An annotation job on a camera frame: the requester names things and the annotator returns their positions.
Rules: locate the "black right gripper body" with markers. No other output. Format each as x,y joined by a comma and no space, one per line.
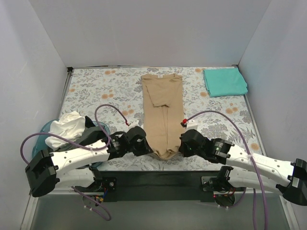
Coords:
183,148

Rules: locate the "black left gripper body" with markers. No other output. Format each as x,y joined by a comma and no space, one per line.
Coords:
146,147

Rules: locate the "tan t shirt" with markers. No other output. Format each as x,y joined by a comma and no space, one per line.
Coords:
163,113

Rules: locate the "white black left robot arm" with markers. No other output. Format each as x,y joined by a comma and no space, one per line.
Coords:
48,170

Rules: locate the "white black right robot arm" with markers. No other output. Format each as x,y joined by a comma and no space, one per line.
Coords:
240,169

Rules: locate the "grey crumpled t shirt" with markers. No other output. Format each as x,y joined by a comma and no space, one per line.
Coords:
91,135

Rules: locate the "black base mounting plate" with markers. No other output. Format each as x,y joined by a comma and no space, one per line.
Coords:
151,185

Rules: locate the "black crumpled t shirt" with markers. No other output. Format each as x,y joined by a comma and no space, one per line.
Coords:
89,123

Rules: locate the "floral patterned table mat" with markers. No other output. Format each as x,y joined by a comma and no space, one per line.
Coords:
115,95

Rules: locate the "white crumpled t shirt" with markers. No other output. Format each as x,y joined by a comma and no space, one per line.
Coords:
70,126

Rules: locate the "folded teal t shirt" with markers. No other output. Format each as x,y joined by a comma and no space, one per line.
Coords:
224,82

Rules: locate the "teal translucent laundry basket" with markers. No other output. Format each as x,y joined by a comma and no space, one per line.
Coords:
41,145

